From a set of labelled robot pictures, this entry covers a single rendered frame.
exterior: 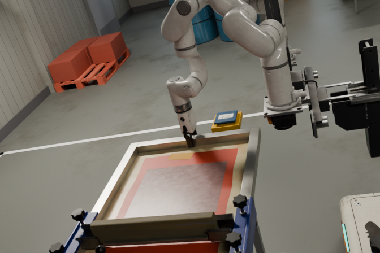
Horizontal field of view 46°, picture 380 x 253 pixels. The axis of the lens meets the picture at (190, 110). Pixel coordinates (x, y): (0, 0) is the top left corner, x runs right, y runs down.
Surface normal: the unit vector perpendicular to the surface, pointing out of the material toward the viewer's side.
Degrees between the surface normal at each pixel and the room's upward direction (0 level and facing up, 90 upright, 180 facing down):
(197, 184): 0
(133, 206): 0
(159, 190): 0
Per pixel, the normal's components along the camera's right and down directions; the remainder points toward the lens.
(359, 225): -0.25, -0.87
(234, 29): -0.42, 0.44
